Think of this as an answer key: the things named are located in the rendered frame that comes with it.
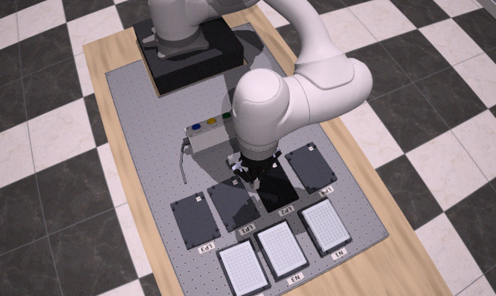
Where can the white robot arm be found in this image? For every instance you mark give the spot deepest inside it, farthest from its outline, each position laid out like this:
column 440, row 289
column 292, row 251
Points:
column 266, row 107

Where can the white button panel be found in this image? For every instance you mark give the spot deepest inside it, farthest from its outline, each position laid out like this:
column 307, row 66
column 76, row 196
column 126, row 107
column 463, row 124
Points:
column 209, row 136

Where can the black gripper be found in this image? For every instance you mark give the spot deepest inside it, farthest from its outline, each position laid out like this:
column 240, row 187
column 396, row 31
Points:
column 255, row 168

